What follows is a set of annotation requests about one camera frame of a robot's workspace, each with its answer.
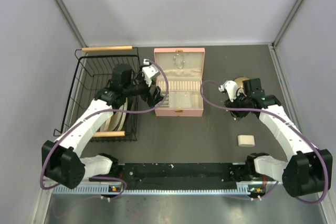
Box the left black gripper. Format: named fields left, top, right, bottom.
left=123, top=66, right=165, bottom=106

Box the silver rhinestone necklace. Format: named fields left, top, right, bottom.
left=173, top=53, right=187, bottom=70

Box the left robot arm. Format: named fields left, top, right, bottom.
left=39, top=59, right=166, bottom=190

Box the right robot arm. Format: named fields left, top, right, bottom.
left=219, top=78, right=332, bottom=197

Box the pink jewelry box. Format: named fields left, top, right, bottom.
left=154, top=48, right=205, bottom=117

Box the brown ceramic bowl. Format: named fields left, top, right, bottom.
left=234, top=76, right=250, bottom=94

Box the small beige pillow block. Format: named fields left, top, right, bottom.
left=237, top=135, right=255, bottom=147

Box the cream dark rimmed plate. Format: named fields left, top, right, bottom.
left=108, top=112, right=127, bottom=131

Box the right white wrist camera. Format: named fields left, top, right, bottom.
left=218, top=80, right=240, bottom=102

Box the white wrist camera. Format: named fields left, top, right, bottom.
left=218, top=80, right=240, bottom=102
left=141, top=59, right=160, bottom=87

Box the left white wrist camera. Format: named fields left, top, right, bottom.
left=141, top=59, right=160, bottom=87

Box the black wire basket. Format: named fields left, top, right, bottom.
left=53, top=47, right=141, bottom=142

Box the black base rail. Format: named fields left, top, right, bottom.
left=104, top=163, right=273, bottom=189

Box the grey slotted cable duct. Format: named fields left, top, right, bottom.
left=52, top=183, right=266, bottom=196

